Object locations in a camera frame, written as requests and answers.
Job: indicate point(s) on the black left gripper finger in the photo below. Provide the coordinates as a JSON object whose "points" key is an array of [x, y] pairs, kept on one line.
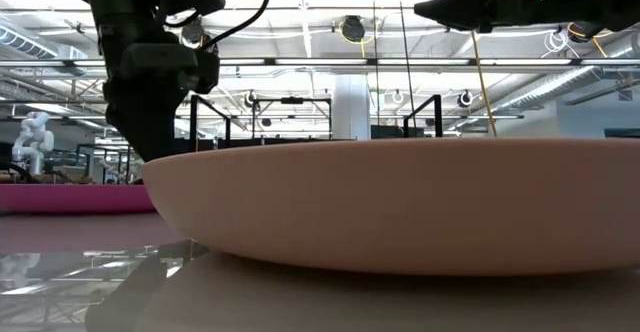
{"points": [[145, 122]]}

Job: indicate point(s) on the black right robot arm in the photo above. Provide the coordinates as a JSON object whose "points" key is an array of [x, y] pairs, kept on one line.
{"points": [[627, 2]]}

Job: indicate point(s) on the large magenta plate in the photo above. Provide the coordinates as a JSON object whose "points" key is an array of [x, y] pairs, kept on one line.
{"points": [[70, 199]]}

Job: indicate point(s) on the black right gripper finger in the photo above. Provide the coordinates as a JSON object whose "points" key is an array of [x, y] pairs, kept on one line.
{"points": [[460, 7]]}

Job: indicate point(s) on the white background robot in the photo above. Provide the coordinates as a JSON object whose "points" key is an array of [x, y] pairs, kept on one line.
{"points": [[35, 142]]}

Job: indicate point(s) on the large salmon plate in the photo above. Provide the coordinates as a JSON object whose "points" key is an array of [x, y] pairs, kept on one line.
{"points": [[400, 207]]}

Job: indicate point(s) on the white building pillar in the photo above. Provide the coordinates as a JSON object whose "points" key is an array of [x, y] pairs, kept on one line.
{"points": [[351, 107]]}

